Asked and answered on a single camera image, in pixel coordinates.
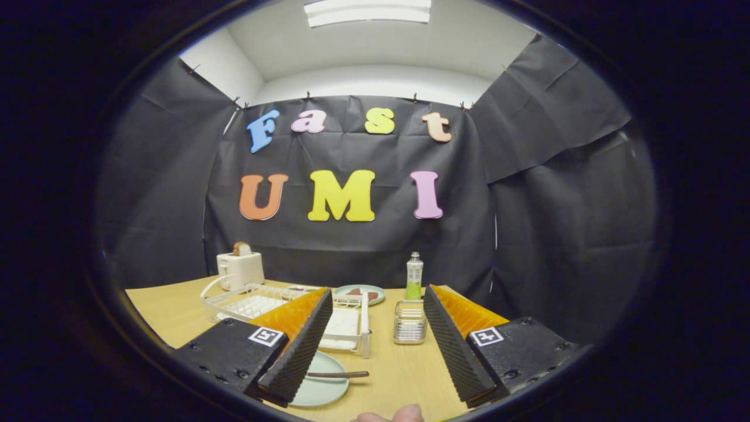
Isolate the black backdrop cloth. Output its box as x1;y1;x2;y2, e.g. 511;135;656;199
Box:
97;35;657;346

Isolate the green tea bottle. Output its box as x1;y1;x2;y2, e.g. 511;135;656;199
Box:
405;252;424;301

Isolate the pale green food plate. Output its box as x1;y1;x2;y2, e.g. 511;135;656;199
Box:
333;284;386;307

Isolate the white wire dish rack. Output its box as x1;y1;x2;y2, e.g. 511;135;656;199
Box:
200;275;372;359

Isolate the metal wire basket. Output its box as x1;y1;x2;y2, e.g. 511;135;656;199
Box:
393;300;428;345

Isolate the white rack drain tray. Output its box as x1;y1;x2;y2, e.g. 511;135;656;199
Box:
217;295;359;351

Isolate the white toaster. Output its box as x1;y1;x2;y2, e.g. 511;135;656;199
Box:
216;252;265;292

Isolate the ceiling light panel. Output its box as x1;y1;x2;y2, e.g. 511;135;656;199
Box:
304;0;433;28

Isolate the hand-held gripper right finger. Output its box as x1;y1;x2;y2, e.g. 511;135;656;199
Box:
423;284;581;409

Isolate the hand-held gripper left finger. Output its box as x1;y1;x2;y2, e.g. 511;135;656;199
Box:
173;287;333;408

